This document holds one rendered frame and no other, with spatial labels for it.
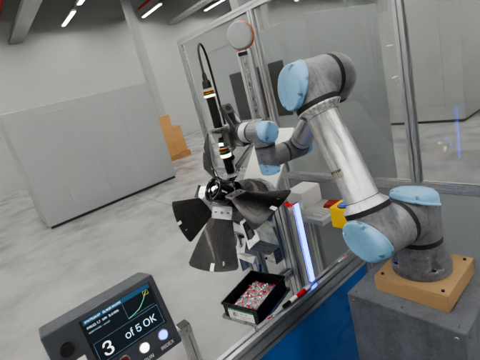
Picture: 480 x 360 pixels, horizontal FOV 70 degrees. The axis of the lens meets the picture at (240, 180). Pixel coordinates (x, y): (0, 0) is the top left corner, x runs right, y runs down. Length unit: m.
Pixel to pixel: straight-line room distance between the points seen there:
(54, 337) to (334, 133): 0.77
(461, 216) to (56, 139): 6.11
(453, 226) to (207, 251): 1.11
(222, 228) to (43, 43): 12.75
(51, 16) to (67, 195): 8.56
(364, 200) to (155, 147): 6.58
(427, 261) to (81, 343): 0.85
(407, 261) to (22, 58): 13.28
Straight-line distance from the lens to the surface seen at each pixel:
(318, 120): 0.87
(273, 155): 1.20
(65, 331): 0.88
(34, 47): 13.82
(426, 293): 1.01
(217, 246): 1.49
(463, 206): 1.76
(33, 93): 13.52
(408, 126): 1.71
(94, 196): 6.92
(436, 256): 1.02
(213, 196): 1.52
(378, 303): 1.04
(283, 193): 1.36
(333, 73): 0.92
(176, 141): 9.71
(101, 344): 0.90
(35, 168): 6.70
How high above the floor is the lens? 1.65
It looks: 16 degrees down
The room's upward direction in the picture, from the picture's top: 15 degrees counter-clockwise
